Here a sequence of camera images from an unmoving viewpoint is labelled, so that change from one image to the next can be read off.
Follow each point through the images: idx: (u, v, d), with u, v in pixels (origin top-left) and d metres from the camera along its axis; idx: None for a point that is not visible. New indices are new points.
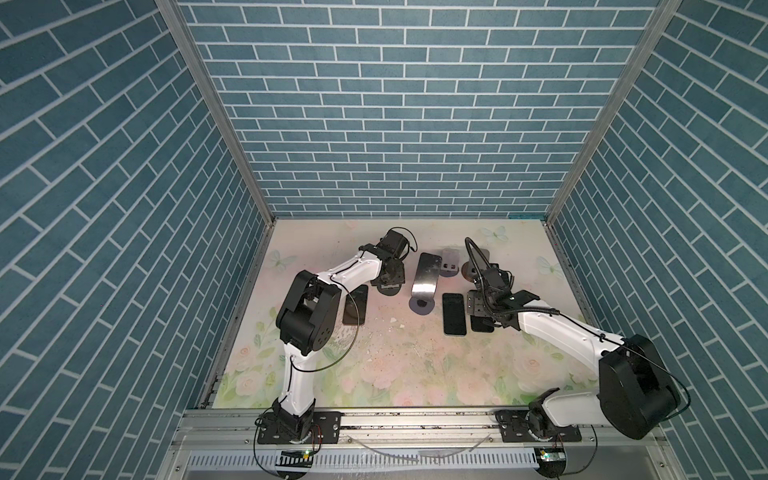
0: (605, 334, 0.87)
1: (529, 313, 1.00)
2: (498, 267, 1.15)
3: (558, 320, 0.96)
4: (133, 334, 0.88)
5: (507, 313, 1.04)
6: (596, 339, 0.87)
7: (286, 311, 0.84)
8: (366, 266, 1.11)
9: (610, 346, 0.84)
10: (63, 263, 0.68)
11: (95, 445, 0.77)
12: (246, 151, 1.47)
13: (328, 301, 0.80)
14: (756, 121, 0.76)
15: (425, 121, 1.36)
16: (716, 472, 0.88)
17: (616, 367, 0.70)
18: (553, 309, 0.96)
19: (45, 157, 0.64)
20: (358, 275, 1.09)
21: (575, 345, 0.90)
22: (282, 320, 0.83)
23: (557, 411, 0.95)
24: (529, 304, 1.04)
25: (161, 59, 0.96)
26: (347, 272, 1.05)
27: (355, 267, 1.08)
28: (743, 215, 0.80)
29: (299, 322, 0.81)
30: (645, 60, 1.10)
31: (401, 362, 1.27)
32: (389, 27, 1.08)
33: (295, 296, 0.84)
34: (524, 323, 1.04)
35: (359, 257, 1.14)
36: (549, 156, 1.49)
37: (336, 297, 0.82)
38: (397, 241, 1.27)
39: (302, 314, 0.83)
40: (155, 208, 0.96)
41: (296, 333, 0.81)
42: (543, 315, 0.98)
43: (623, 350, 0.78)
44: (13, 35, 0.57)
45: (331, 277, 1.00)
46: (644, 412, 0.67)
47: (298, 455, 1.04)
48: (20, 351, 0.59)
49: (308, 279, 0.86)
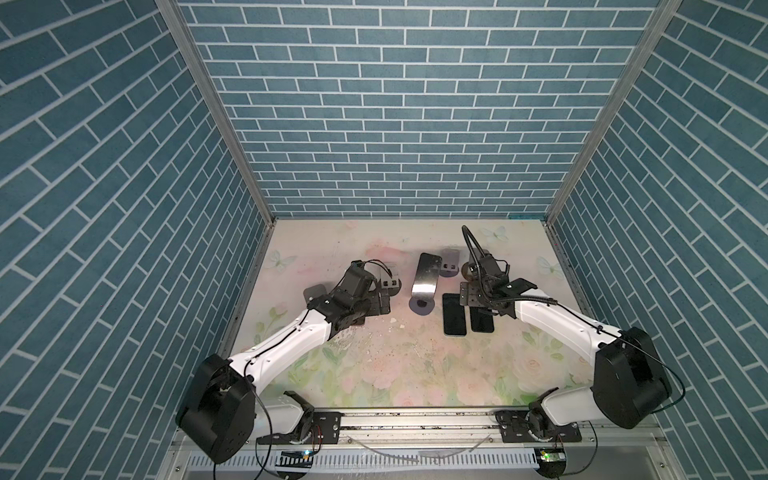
0: (603, 326, 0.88)
1: (527, 302, 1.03)
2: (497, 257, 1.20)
3: (555, 310, 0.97)
4: (133, 334, 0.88)
5: (502, 300, 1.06)
6: (593, 331, 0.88)
7: (187, 409, 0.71)
8: (305, 337, 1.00)
9: (607, 338, 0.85)
10: (63, 263, 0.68)
11: (95, 446, 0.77)
12: (246, 151, 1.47)
13: (235, 403, 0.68)
14: (756, 121, 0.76)
15: (425, 121, 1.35)
16: (716, 472, 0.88)
17: (612, 359, 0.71)
18: (549, 298, 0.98)
19: (46, 157, 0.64)
20: (293, 351, 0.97)
21: (572, 334, 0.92)
22: (182, 420, 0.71)
23: (555, 411, 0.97)
24: (527, 293, 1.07)
25: (162, 60, 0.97)
26: (273, 351, 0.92)
27: (291, 340, 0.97)
28: (743, 215, 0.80)
29: (207, 421, 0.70)
30: (645, 60, 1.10)
31: (401, 362, 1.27)
32: (389, 27, 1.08)
33: (201, 389, 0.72)
34: (521, 312, 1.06)
35: (298, 325, 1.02)
36: (549, 156, 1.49)
37: (249, 395, 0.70)
38: (355, 286, 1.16)
39: (210, 409, 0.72)
40: (155, 209, 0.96)
41: (201, 437, 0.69)
42: (541, 305, 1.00)
43: (618, 342, 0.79)
44: (13, 35, 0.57)
45: (251, 362, 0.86)
46: (637, 402, 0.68)
47: (298, 456, 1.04)
48: (21, 351, 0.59)
49: (219, 368, 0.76)
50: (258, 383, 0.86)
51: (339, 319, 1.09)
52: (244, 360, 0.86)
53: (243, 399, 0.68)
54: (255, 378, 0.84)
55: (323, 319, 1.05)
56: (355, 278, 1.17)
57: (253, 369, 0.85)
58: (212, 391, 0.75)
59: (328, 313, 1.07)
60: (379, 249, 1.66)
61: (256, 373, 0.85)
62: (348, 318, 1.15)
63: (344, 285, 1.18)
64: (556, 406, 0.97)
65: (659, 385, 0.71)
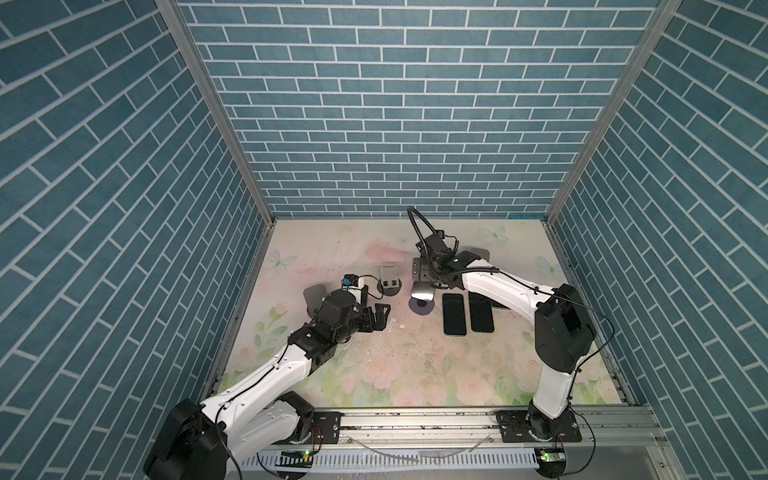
0: (539, 286, 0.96)
1: (473, 274, 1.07)
2: (440, 232, 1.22)
3: (499, 277, 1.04)
4: (133, 334, 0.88)
5: (450, 274, 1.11)
6: (531, 292, 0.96)
7: (156, 458, 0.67)
8: (282, 377, 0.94)
9: (543, 297, 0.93)
10: (63, 264, 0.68)
11: (95, 446, 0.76)
12: (246, 151, 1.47)
13: (205, 452, 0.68)
14: (756, 121, 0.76)
15: (425, 121, 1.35)
16: (715, 472, 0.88)
17: (549, 315, 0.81)
18: (493, 267, 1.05)
19: (45, 157, 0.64)
20: (269, 391, 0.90)
21: (514, 298, 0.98)
22: (149, 470, 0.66)
23: (543, 401, 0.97)
24: (472, 264, 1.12)
25: (162, 60, 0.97)
26: (250, 393, 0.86)
27: (266, 381, 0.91)
28: (743, 215, 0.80)
29: (176, 470, 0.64)
30: (645, 60, 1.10)
31: (401, 363, 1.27)
32: (388, 27, 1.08)
33: (171, 436, 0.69)
34: (469, 283, 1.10)
35: (276, 363, 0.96)
36: (550, 156, 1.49)
37: (219, 445, 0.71)
38: (334, 317, 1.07)
39: (179, 456, 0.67)
40: (155, 209, 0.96)
41: None
42: (485, 274, 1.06)
43: (553, 299, 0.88)
44: (13, 35, 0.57)
45: (224, 407, 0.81)
46: (571, 349, 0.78)
47: (298, 455, 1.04)
48: (20, 351, 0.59)
49: (191, 413, 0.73)
50: (233, 429, 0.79)
51: (321, 353, 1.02)
52: (217, 405, 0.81)
53: (212, 447, 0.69)
54: (228, 424, 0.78)
55: (303, 355, 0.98)
56: (333, 308, 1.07)
57: (225, 415, 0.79)
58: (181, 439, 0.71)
59: (309, 347, 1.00)
60: (379, 248, 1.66)
61: (228, 419, 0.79)
62: (330, 350, 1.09)
63: (323, 314, 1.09)
64: (542, 397, 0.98)
65: (586, 331, 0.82)
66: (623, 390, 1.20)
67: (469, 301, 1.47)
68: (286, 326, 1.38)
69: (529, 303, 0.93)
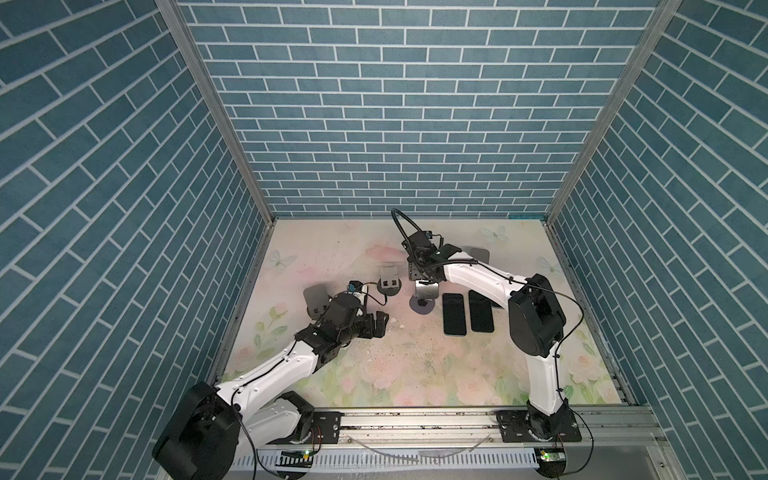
0: (513, 277, 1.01)
1: (453, 267, 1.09)
2: (423, 230, 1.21)
3: (477, 268, 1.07)
4: (133, 334, 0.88)
5: (433, 266, 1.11)
6: (506, 282, 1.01)
7: (168, 440, 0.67)
8: (292, 368, 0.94)
9: (516, 286, 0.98)
10: (63, 264, 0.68)
11: (95, 446, 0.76)
12: (246, 151, 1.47)
13: (219, 432, 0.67)
14: (756, 121, 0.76)
15: (425, 121, 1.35)
16: (716, 472, 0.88)
17: (521, 303, 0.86)
18: (472, 259, 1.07)
19: (46, 157, 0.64)
20: (279, 382, 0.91)
21: (490, 288, 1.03)
22: (159, 453, 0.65)
23: (538, 397, 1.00)
24: (454, 257, 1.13)
25: (161, 59, 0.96)
26: (262, 380, 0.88)
27: (276, 371, 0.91)
28: (743, 215, 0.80)
29: (187, 453, 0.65)
30: (645, 60, 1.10)
31: (401, 362, 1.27)
32: (388, 27, 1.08)
33: (184, 418, 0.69)
34: (449, 274, 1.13)
35: (285, 356, 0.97)
36: (549, 156, 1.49)
37: (233, 426, 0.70)
38: (340, 317, 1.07)
39: (190, 440, 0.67)
40: (155, 208, 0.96)
41: (177, 472, 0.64)
42: (465, 266, 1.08)
43: (525, 287, 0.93)
44: (13, 35, 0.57)
45: (239, 391, 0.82)
46: (541, 335, 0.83)
47: (298, 455, 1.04)
48: (20, 351, 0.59)
49: (206, 396, 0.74)
50: (245, 414, 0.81)
51: (327, 352, 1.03)
52: (231, 389, 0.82)
53: (227, 428, 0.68)
54: (242, 408, 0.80)
55: (310, 351, 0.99)
56: (340, 309, 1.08)
57: (239, 399, 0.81)
58: (192, 423, 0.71)
59: (316, 345, 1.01)
60: (379, 248, 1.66)
61: (242, 402, 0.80)
62: (335, 349, 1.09)
63: (329, 314, 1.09)
64: (541, 396, 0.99)
65: (557, 318, 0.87)
66: (623, 390, 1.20)
67: (469, 301, 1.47)
68: (286, 326, 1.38)
69: (504, 293, 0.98)
